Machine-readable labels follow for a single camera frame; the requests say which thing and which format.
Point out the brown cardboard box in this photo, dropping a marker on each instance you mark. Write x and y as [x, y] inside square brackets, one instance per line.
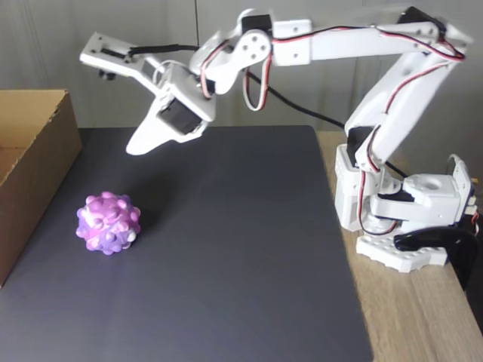
[41, 162]

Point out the pink purple bumpy ball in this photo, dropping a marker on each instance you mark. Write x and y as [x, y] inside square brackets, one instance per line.
[107, 222]

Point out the dark grey table mat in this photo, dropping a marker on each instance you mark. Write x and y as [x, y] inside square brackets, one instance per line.
[207, 264]

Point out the black table clamp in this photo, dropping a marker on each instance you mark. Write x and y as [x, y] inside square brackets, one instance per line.
[462, 256]

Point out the white gripper camera mount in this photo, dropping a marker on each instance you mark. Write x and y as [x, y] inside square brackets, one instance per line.
[113, 64]

